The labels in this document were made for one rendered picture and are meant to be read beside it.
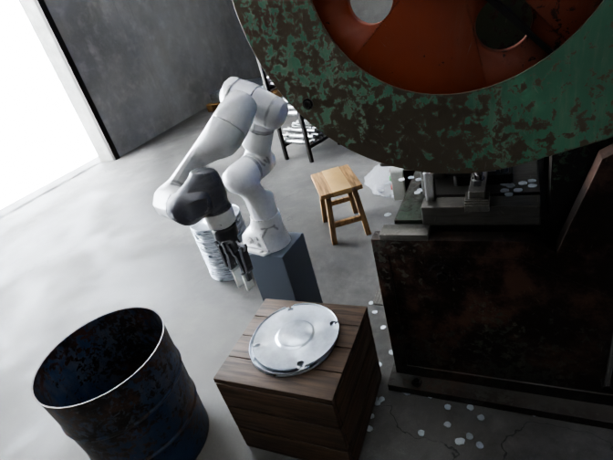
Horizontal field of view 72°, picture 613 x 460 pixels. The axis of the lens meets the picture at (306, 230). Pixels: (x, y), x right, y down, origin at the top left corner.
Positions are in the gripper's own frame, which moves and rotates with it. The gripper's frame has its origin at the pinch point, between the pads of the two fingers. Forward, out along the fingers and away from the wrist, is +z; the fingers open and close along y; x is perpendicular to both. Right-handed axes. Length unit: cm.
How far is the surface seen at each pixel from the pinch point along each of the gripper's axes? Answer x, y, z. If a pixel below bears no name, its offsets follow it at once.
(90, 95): 180, -454, -29
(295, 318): 6.8, 10.7, 19.2
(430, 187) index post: 36, 49, -19
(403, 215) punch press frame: 36, 40, -9
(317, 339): 2.3, 23.9, 19.3
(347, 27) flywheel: 13, 46, -66
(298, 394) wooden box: -15.5, 29.7, 21.6
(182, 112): 321, -492, 39
